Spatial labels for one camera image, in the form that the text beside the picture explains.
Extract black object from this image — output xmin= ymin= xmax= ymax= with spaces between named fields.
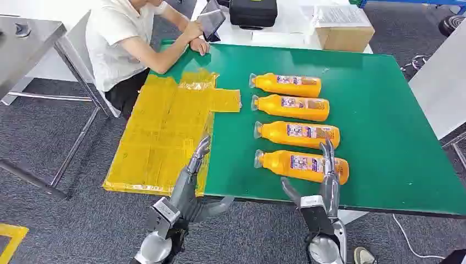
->
xmin=439 ymin=249 xmax=466 ymax=264

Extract yellow floor tape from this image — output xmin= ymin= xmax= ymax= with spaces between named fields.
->
xmin=0 ymin=223 xmax=30 ymax=264

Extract pale shoe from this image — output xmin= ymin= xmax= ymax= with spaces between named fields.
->
xmin=353 ymin=247 xmax=376 ymax=264

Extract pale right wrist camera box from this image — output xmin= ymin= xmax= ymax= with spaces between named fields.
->
xmin=299 ymin=195 xmax=336 ymax=238

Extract person's left hand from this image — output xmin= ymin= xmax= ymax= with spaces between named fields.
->
xmin=184 ymin=21 xmax=204 ymax=40

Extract green table mat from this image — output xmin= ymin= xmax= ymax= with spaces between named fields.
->
xmin=151 ymin=40 xmax=466 ymax=216

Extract steel table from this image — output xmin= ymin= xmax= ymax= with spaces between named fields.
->
xmin=0 ymin=15 xmax=101 ymax=199

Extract blue metal frame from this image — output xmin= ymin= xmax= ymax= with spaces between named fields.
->
xmin=358 ymin=0 xmax=466 ymax=9

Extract white floor cable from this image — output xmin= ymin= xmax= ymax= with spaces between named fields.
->
xmin=392 ymin=214 xmax=447 ymax=260

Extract dark metal part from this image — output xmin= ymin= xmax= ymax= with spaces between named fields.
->
xmin=14 ymin=22 xmax=32 ymax=38

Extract black carry case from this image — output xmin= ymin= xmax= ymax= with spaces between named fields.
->
xmin=228 ymin=0 xmax=279 ymax=30

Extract dark tablet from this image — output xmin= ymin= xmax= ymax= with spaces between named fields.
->
xmin=196 ymin=0 xmax=227 ymax=43

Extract orange drink bottle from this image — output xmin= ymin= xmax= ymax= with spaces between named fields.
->
xmin=254 ymin=148 xmax=350 ymax=185
xmin=251 ymin=93 xmax=331 ymax=123
xmin=253 ymin=120 xmax=341 ymax=150
xmin=249 ymin=73 xmax=322 ymax=98

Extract brown cardboard box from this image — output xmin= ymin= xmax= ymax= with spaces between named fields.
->
xmin=315 ymin=25 xmax=376 ymax=53

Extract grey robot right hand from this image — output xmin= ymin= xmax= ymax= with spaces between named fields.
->
xmin=280 ymin=138 xmax=341 ymax=220

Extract person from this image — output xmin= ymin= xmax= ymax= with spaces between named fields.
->
xmin=85 ymin=0 xmax=212 ymax=121

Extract black round disc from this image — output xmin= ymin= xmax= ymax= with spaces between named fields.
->
xmin=437 ymin=14 xmax=466 ymax=39

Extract yellow plastic sheet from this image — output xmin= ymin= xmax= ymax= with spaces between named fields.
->
xmin=102 ymin=71 xmax=242 ymax=197

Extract white-legged work table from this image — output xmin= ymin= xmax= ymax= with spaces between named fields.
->
xmin=198 ymin=195 xmax=466 ymax=225

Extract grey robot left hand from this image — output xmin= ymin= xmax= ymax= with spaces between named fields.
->
xmin=168 ymin=135 xmax=236 ymax=224

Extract person's right hand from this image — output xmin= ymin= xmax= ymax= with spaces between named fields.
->
xmin=189 ymin=37 xmax=211 ymax=57

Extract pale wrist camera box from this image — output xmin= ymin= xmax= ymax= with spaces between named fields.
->
xmin=145 ymin=196 xmax=182 ymax=239
xmin=299 ymin=195 xmax=336 ymax=238

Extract grey floor cables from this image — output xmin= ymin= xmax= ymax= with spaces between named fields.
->
xmin=400 ymin=54 xmax=430 ymax=74

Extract white tilted table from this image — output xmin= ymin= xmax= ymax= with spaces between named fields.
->
xmin=408 ymin=20 xmax=466 ymax=172

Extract white side table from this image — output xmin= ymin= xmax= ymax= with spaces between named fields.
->
xmin=2 ymin=10 xmax=121 ymax=119

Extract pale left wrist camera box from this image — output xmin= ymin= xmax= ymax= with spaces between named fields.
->
xmin=145 ymin=196 xmax=182 ymax=239

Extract printed paper sheet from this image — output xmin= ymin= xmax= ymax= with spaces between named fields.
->
xmin=312 ymin=5 xmax=373 ymax=30

